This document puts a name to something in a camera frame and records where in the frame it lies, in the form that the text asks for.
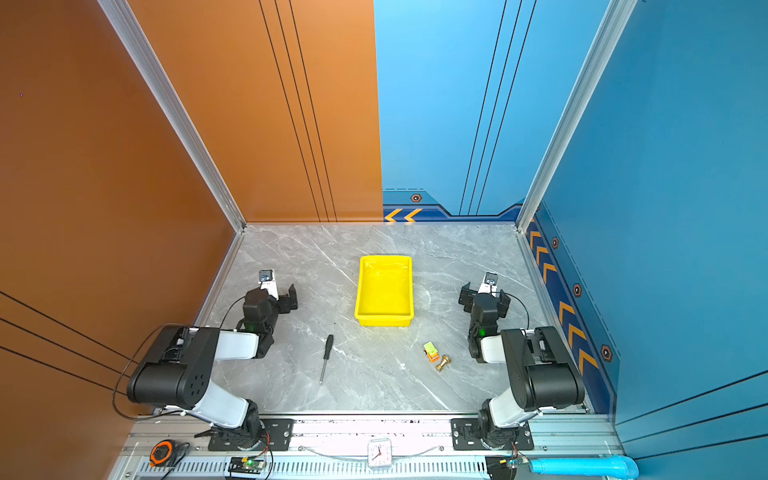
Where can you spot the green orange toy block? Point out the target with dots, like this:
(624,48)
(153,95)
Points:
(431,352)

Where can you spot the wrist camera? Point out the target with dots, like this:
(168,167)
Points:
(489,284)
(268,283)

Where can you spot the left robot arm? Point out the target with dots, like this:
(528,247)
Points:
(176,371)

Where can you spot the white analog clock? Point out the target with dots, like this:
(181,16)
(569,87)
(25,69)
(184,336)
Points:
(380,453)

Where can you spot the right aluminium corner post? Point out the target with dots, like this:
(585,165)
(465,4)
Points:
(608,34)

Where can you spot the blue foam tube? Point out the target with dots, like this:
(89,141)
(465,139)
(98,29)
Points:
(618,467)

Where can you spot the aluminium corner post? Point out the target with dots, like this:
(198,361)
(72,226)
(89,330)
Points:
(608,34)
(129,31)

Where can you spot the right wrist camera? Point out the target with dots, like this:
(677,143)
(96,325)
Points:
(489,284)

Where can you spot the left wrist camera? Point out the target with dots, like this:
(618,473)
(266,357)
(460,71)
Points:
(268,283)

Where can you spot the orange black tape measure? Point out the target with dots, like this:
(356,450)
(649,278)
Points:
(164,454)

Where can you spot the yellow plastic bin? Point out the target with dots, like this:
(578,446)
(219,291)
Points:
(385,292)

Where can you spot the black handled screwdriver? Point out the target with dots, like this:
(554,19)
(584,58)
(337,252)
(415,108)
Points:
(326,356)

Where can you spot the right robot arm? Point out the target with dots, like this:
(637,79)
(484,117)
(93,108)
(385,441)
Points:
(540,369)

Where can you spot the aluminium front rail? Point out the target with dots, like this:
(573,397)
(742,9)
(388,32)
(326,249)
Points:
(334,446)

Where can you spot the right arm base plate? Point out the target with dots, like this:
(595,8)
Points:
(466,436)

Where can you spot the left aluminium corner post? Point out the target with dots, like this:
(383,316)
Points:
(129,31)

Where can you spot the green circuit board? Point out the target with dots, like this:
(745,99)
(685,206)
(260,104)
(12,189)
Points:
(246,467)

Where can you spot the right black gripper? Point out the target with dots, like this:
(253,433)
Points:
(469,297)

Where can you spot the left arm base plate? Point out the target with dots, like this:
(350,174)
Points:
(276,433)

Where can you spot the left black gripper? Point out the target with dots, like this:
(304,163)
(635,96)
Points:
(283,301)

